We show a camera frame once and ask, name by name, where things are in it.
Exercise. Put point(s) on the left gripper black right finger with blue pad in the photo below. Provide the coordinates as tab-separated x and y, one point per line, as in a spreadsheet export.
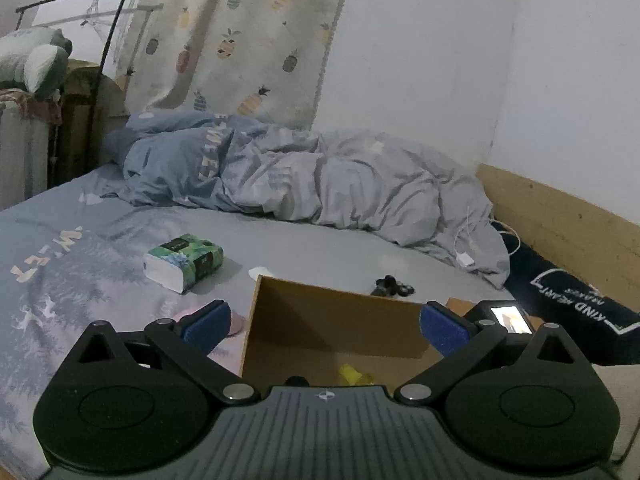
463	344

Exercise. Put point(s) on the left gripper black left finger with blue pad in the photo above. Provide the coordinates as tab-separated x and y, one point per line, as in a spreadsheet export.
187	344

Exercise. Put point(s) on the pink object on bed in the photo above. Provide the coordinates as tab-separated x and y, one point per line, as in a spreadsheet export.
236	324

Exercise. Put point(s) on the brown cardboard box lid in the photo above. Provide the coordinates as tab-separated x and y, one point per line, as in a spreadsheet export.
460	307

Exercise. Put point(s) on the phone with lit screen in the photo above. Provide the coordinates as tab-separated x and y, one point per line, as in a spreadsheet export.
506	313

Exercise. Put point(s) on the green tissue pack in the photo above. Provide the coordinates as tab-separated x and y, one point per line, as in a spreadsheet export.
182	262

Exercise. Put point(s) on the black tool on bed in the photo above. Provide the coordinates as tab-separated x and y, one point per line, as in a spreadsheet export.
389	287

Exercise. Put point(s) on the small white packet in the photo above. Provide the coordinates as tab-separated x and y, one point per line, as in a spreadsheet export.
259	272

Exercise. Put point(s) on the open cardboard box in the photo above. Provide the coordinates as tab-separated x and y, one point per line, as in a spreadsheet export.
302	330

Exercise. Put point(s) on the yellow item in box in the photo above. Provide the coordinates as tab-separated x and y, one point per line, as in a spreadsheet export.
354	377

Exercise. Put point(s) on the grey printed bed sheet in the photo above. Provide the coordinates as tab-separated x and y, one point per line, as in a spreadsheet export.
74	254

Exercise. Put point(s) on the black pillow white text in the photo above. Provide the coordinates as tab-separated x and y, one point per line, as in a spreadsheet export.
606	332

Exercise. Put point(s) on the wooden bed headboard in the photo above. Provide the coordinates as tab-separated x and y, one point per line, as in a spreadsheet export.
597	246

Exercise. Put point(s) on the grey blue duvet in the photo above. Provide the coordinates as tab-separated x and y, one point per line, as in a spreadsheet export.
402	191

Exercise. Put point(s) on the pineapple print curtain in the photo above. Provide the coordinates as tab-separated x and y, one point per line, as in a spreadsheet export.
264	59

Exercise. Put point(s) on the white grey plush toy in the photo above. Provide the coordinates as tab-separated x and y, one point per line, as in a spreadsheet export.
35	60

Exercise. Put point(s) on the black metal rack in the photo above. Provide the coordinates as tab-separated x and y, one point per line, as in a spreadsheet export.
92	99

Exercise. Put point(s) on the white charger with cable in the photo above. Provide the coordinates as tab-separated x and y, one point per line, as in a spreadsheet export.
465	259

